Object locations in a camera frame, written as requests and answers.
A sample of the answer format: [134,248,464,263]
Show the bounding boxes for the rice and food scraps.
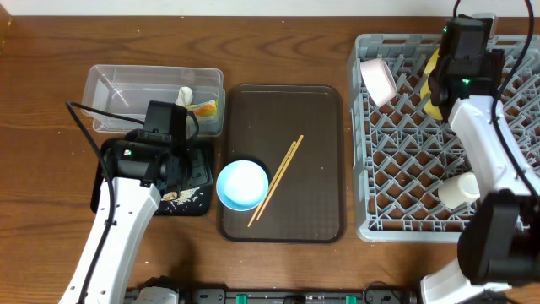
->
[162,187,203,209]

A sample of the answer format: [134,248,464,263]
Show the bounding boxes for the yellow plate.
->
[420,50,443,121]

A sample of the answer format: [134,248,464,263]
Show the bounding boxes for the green snack wrapper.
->
[186,100,218,117]

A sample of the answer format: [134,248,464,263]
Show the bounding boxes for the light blue bowl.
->
[216,160,269,212]

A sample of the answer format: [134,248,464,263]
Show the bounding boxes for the white tissue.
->
[175,86,193,106]

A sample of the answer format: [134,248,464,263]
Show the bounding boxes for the pink white bowl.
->
[359,58,397,107]

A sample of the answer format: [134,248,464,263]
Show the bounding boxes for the wooden chopstick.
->
[247,141,296,228]
[256,134,304,220]

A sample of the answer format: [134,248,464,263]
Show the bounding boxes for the pale green cup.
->
[438,172,480,209]

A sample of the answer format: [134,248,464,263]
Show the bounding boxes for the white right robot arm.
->
[420,51,539,303]

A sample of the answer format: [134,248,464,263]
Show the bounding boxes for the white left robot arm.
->
[61,130,213,303]

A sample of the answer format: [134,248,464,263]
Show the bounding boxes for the black waste tray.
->
[91,137,212,221]

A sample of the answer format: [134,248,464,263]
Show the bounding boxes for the grey dishwasher rack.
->
[347,33,540,244]

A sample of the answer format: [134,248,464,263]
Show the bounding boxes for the clear plastic bin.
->
[83,64,225,137]

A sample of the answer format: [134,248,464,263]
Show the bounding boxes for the dark brown serving tray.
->
[218,84,346,243]

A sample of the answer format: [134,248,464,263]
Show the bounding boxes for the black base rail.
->
[126,276,423,304]

